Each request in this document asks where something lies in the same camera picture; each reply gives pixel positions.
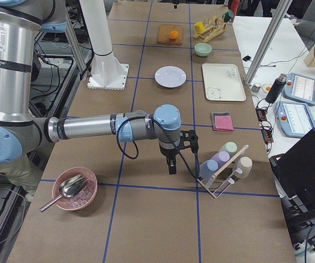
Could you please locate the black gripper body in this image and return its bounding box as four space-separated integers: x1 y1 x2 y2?
166 153 176 166

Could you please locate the orange fruit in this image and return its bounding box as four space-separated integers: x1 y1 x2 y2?
169 30 179 40

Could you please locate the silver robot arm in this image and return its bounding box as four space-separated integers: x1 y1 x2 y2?
0 1 181 174

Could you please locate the cream bear serving tray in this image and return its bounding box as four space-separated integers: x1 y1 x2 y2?
202 63 246 102

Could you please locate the blue tumbler cup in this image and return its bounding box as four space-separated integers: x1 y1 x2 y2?
199 159 219 179

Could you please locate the purple tumbler cup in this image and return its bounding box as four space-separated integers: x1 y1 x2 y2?
211 151 230 168

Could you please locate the grey folded cloth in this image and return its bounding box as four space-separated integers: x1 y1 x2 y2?
211 112 231 130

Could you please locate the green tumbler cup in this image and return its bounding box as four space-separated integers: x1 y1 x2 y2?
219 141 238 157

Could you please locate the pink folded cloth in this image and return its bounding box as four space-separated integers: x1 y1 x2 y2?
213 115 234 132

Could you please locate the beige tumbler cup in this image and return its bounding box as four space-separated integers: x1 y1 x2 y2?
235 156 253 179

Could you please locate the white ceramic plate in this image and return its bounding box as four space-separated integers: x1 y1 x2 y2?
154 66 186 88

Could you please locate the pink bowl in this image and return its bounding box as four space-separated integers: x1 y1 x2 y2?
52 167 98 211

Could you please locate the metal scoop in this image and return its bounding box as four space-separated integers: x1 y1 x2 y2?
39 174 87 212

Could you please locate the small metal tin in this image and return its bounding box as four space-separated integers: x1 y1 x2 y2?
251 83 261 93

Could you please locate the green ceramic bowl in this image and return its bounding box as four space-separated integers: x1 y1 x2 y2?
194 43 213 57

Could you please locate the wooden cutting board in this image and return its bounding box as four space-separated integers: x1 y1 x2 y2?
157 24 184 45

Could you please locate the black thermos bottle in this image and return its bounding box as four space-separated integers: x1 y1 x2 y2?
265 73 287 104

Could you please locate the small black device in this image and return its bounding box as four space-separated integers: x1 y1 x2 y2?
242 55 251 61

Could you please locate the near teach pendant tablet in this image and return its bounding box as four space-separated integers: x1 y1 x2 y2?
274 101 315 138

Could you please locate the teach pendant tablet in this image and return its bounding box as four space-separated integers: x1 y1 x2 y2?
283 73 315 106
274 101 315 138

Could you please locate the yellow mug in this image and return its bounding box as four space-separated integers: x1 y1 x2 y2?
194 21 205 34

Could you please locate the black laptop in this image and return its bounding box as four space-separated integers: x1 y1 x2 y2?
270 128 315 219

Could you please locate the wooden mug drying rack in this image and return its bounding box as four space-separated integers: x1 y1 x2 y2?
193 14 227 43

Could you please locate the far teach pendant tablet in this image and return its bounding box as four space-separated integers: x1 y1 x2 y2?
283 73 315 106

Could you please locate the dark green mug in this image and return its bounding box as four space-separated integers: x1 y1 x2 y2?
222 10 234 23

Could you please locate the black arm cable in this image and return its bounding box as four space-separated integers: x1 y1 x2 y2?
116 110 202 179

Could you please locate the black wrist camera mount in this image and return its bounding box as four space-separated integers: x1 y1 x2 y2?
178 130 199 155

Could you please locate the white wire cup rack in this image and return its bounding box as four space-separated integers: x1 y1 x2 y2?
197 145 249 198

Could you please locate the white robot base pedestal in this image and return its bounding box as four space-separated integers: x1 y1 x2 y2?
80 0 129 90

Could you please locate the aluminium frame post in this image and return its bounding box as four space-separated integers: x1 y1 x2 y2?
244 0 292 85

